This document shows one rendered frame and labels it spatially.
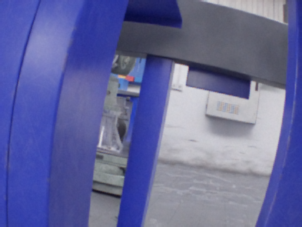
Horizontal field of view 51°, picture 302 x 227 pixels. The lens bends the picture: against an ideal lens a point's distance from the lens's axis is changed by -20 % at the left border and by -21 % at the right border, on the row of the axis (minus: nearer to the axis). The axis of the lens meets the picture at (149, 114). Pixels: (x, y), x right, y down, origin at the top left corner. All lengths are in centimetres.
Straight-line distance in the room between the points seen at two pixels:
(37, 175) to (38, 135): 4
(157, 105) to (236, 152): 489
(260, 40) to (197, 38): 13
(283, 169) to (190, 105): 526
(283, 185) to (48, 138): 24
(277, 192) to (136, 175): 43
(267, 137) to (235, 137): 57
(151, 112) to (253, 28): 27
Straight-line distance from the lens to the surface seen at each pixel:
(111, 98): 287
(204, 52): 70
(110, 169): 261
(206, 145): 556
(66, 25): 37
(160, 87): 71
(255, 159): 561
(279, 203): 35
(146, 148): 71
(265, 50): 72
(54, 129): 36
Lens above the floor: 62
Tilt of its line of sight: level
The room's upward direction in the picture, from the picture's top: 10 degrees clockwise
